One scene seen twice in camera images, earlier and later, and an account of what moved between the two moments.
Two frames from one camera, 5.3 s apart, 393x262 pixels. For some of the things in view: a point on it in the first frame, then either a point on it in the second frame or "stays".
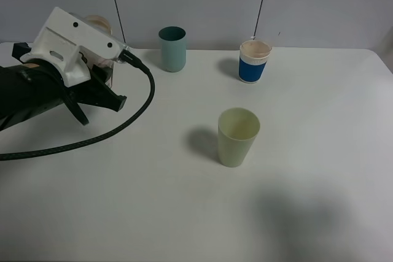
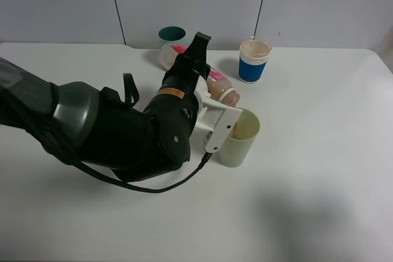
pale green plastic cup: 237,129 stays
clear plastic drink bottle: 102,23 → 219,86
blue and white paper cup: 253,56 stays
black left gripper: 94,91 → 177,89
